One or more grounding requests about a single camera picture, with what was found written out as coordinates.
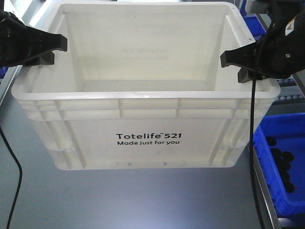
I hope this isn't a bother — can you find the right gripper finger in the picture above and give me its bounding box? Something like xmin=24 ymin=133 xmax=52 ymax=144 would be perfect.
xmin=220 ymin=42 xmax=257 ymax=68
xmin=237 ymin=67 xmax=262 ymax=83

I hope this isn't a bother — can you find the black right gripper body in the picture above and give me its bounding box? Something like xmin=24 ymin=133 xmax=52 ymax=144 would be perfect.
xmin=261 ymin=0 xmax=305 ymax=78

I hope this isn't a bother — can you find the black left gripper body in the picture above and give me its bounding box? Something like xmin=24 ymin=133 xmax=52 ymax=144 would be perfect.
xmin=0 ymin=10 xmax=41 ymax=67

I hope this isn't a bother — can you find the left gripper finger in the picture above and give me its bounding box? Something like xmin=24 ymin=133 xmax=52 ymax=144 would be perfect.
xmin=24 ymin=51 xmax=55 ymax=66
xmin=39 ymin=32 xmax=68 ymax=52

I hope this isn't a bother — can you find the white plastic Totelife tote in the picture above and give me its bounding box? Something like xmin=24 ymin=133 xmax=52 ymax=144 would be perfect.
xmin=11 ymin=1 xmax=281 ymax=170

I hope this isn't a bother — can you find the blue bin with black parts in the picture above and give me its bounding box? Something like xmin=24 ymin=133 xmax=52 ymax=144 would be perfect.
xmin=254 ymin=113 xmax=305 ymax=217

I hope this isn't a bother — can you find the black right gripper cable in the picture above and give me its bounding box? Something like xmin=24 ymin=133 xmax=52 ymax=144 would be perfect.
xmin=249 ymin=35 xmax=266 ymax=229

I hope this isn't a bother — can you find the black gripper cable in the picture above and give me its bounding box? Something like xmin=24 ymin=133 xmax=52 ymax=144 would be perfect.
xmin=0 ymin=126 xmax=23 ymax=229
xmin=249 ymin=35 xmax=266 ymax=229

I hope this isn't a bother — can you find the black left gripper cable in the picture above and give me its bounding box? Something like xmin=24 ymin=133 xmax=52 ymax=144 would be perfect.
xmin=0 ymin=126 xmax=23 ymax=229

